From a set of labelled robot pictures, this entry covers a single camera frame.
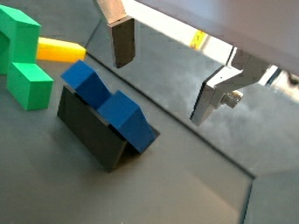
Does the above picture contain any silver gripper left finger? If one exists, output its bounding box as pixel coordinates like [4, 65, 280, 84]
[92, 0, 136, 68]

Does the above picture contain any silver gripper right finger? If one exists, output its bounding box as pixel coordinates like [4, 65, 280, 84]
[191, 47, 270, 125]

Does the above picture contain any blue U-shaped block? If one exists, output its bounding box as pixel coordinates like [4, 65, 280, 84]
[60, 60, 155, 153]

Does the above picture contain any yellow long rectangular block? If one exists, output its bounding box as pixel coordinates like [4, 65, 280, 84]
[36, 37, 87, 63]

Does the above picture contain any green arch-shaped block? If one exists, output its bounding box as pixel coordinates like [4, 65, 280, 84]
[0, 4, 53, 110]

